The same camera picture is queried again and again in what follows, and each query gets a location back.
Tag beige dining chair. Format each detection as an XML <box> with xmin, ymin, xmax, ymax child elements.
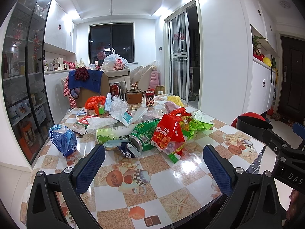
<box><xmin>132</xmin><ymin>65</ymin><xmax>153</xmax><ymax>92</ymax></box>

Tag dark window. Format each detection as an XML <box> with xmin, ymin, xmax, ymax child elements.
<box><xmin>89</xmin><ymin>23</ymin><xmax>134</xmax><ymax>66</ymax></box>

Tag yellow foam fruit net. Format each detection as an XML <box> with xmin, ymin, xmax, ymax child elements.
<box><xmin>168</xmin><ymin>96</ymin><xmax>184</xmax><ymax>107</ymax></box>

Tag brown sleeved glass cup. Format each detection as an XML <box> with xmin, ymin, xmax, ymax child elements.
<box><xmin>126</xmin><ymin>81</ymin><xmax>142</xmax><ymax>111</ymax></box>

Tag orange plastic bag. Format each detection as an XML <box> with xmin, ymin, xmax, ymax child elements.
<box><xmin>84</xmin><ymin>96</ymin><xmax>106</xmax><ymax>115</ymax></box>

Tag cardboard box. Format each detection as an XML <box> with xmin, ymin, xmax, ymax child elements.
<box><xmin>76</xmin><ymin>70</ymin><xmax>110</xmax><ymax>108</ymax></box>

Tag crushed green can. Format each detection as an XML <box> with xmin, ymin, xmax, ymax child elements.
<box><xmin>129</xmin><ymin>119</ymin><xmax>160</xmax><ymax>152</ymax></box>

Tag red green carton box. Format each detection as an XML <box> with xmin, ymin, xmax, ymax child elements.
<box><xmin>70</xmin><ymin>115</ymin><xmax>97</xmax><ymax>135</ymax></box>

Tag green white drink bottle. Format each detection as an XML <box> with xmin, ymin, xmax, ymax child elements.
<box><xmin>96</xmin><ymin>125</ymin><xmax>135</xmax><ymax>144</ymax></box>

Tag sliding glass door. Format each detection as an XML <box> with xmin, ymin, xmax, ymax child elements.
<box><xmin>165</xmin><ymin>0</ymin><xmax>201</xmax><ymax>108</ymax></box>

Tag white side table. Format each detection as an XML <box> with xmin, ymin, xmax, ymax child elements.
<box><xmin>104</xmin><ymin>68</ymin><xmax>130</xmax><ymax>100</ymax></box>

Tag blue plastic bag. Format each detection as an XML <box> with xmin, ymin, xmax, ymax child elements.
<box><xmin>49</xmin><ymin>125</ymin><xmax>77</xmax><ymax>157</ymax></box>

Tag green plastic wrapper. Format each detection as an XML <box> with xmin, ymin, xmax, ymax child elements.
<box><xmin>181</xmin><ymin>110</ymin><xmax>214</xmax><ymax>139</ymax></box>

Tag red Trolli snack bag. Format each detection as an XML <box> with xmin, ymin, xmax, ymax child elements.
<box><xmin>151</xmin><ymin>114</ymin><xmax>185</xmax><ymax>154</ymax></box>

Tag blue teal torn packet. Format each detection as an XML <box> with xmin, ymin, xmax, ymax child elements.
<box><xmin>103</xmin><ymin>139</ymin><xmax>141</xmax><ymax>159</ymax></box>

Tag pink plastic stool stack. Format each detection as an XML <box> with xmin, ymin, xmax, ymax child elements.
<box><xmin>149</xmin><ymin>70</ymin><xmax>160</xmax><ymax>90</ymax></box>

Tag blue cloth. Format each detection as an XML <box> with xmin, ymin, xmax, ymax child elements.
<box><xmin>68</xmin><ymin>69</ymin><xmax>103</xmax><ymax>94</ymax></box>

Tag white plastic shopping bag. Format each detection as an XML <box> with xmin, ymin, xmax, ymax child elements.
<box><xmin>101</xmin><ymin>48</ymin><xmax>128</xmax><ymax>71</ymax></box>

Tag white paper bag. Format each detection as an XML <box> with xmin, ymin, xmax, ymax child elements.
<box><xmin>86</xmin><ymin>117</ymin><xmax>118</xmax><ymax>134</ymax></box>

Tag pink plastic bag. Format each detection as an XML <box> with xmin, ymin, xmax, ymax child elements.
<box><xmin>164</xmin><ymin>101</ymin><xmax>181</xmax><ymax>114</ymax></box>

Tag glass display cabinet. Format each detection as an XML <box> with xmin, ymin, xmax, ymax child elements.
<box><xmin>1</xmin><ymin>0</ymin><xmax>54</xmax><ymax>164</ymax></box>

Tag dark entrance door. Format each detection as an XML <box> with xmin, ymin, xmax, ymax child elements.
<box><xmin>278</xmin><ymin>36</ymin><xmax>304</xmax><ymax>124</ymax></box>

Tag red plastic bucket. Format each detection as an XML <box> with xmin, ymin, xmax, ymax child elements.
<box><xmin>230</xmin><ymin>112</ymin><xmax>266</xmax><ymax>128</ymax></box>

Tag right hand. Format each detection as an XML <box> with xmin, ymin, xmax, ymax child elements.
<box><xmin>286</xmin><ymin>189</ymin><xmax>305</xmax><ymax>220</ymax></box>

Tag red cartoon drink can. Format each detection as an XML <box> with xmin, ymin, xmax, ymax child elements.
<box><xmin>145</xmin><ymin>90</ymin><xmax>155</xmax><ymax>107</ymax></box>

